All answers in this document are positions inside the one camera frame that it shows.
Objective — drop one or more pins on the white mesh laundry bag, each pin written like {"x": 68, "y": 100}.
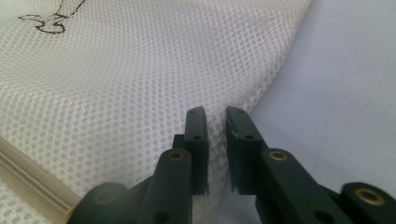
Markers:
{"x": 124, "y": 77}

